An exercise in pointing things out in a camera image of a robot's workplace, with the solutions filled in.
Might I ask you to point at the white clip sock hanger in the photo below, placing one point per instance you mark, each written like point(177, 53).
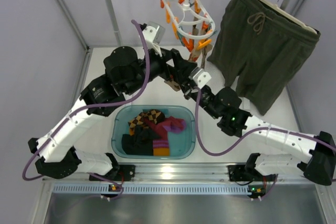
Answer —
point(191, 23)

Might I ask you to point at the beige orange argyle sock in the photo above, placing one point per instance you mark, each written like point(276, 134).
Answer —
point(208, 47)

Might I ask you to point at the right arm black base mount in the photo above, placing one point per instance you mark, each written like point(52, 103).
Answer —
point(237, 173)

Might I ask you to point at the maroon purple sock in bin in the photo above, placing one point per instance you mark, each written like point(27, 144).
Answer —
point(169, 124)

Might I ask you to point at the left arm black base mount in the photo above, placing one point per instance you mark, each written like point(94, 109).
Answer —
point(125, 173)

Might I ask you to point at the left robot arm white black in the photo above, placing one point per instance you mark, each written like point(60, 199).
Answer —
point(55, 154)

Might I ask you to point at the brown yellow argyle sock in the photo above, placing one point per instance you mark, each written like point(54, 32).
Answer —
point(139, 122)

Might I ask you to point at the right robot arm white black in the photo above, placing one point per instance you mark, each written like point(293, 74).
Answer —
point(307, 155)

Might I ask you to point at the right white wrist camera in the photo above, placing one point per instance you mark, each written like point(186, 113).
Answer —
point(200, 77)

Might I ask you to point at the black sock in bin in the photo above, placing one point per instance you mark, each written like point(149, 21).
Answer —
point(129, 148)

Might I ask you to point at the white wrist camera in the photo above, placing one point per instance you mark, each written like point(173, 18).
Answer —
point(200, 77)
point(153, 34)

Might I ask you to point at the brown orange argyle sock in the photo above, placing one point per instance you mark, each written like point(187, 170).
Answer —
point(173, 84)

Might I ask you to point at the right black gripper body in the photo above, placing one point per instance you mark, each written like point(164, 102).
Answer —
point(191, 83)

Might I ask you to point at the maroon orange striped sock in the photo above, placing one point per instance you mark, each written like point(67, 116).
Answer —
point(161, 145)

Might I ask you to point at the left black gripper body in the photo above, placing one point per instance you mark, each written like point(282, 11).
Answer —
point(166, 60)

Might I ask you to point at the olive green shorts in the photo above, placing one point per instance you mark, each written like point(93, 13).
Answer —
point(260, 47)

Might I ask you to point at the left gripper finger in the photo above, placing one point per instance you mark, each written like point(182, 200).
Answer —
point(170, 54)
point(182, 70)

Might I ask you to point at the brown beige argyle sock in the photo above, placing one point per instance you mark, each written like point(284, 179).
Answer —
point(194, 55)

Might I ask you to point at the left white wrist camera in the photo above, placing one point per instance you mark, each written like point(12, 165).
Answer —
point(153, 34)

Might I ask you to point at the teal plastic bin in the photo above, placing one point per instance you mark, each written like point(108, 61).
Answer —
point(181, 144)

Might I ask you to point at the aluminium rail frame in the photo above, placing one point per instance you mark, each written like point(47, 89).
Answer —
point(159, 179)

